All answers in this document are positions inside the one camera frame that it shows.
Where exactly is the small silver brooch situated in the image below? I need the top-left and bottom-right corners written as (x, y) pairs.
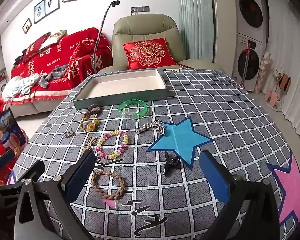
top-left (63, 129), bottom-right (75, 139)

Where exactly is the flexible gooseneck phone stand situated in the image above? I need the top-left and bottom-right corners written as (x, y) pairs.
top-left (92, 0), bottom-right (120, 73)

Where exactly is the wall switch panel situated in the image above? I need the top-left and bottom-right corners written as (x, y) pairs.
top-left (131, 6), bottom-right (150, 14)

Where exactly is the blue paper star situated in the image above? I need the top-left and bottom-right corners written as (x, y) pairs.
top-left (147, 116), bottom-right (214, 170)

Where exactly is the upper white washing machine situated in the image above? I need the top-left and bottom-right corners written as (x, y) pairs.
top-left (235, 0), bottom-right (265, 42)

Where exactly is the white washing machine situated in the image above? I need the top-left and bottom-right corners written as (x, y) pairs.
top-left (235, 0), bottom-right (265, 42)
top-left (232, 34), bottom-right (263, 92)

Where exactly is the pink paper star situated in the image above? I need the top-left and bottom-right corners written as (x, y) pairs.
top-left (267, 151), bottom-right (300, 226)

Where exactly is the black claw hair clip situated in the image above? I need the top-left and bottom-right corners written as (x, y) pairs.
top-left (163, 151), bottom-right (181, 176)

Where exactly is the brown braided rope bracelet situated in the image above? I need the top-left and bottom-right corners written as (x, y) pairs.
top-left (91, 169), bottom-right (127, 200)

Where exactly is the silver rhinestone hair clip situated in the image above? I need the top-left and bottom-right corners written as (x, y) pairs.
top-left (136, 120), bottom-right (166, 135)

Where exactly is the pink yellow beaded bracelet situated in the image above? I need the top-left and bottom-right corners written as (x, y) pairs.
top-left (96, 129), bottom-right (129, 160)

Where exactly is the teal curtain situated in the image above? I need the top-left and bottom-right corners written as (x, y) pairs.
top-left (178, 0), bottom-right (215, 61)

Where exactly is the pink decorative ornament stand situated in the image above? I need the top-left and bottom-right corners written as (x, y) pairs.
top-left (264, 69), bottom-right (291, 112)

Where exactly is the lower white washing machine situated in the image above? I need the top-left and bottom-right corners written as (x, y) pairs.
top-left (232, 34), bottom-right (263, 92)

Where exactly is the green leather armchair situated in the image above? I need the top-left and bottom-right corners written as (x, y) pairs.
top-left (97, 14), bottom-right (224, 75)

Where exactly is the green translucent bangle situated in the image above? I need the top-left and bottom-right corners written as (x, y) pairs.
top-left (118, 99), bottom-right (148, 120)

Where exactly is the beige bow hair clip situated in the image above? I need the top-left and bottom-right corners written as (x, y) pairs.
top-left (81, 137), bottom-right (97, 154)

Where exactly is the white sheer curtain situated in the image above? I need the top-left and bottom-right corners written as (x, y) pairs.
top-left (267, 0), bottom-right (300, 137)

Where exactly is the red embroidered cushion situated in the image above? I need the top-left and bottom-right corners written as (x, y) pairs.
top-left (122, 37), bottom-right (177, 70)

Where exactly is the sofa with red blanket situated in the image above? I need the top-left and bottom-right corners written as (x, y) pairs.
top-left (0, 28), bottom-right (113, 117)

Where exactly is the grey garment on sofa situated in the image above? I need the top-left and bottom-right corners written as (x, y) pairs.
top-left (39, 64), bottom-right (68, 88)

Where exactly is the white clothes pile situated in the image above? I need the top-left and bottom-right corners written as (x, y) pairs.
top-left (1, 73), bottom-right (41, 102)

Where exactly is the grey-green jewelry tray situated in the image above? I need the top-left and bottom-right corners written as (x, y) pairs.
top-left (72, 69), bottom-right (167, 110)

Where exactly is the small black picture frame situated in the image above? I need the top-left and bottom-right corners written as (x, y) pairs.
top-left (22, 18), bottom-right (32, 34)

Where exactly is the yellow cord sunflower bracelet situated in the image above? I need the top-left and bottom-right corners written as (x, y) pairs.
top-left (79, 115), bottom-right (101, 133)

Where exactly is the grey checked tablecloth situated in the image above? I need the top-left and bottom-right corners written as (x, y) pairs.
top-left (13, 68), bottom-right (300, 240)

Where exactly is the double black picture frame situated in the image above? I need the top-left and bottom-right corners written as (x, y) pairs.
top-left (33, 0), bottom-right (60, 24)

